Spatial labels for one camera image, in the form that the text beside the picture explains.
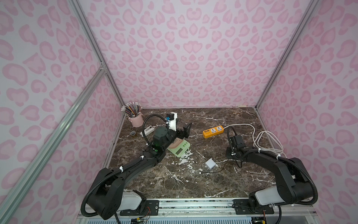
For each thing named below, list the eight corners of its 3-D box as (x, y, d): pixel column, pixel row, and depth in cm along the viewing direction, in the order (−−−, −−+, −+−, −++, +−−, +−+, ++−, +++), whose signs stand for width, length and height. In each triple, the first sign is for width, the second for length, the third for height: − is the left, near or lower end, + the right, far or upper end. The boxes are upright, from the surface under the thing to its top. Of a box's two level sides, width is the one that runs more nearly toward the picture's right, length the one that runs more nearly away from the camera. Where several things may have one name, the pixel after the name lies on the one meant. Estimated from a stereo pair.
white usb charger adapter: (210, 169, 88) (211, 168, 86) (205, 163, 91) (205, 162, 89) (215, 164, 90) (216, 163, 88) (210, 159, 93) (210, 157, 91)
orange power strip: (204, 139, 103) (205, 136, 100) (201, 133, 106) (202, 130, 103) (224, 132, 106) (225, 130, 104) (220, 127, 109) (221, 124, 107)
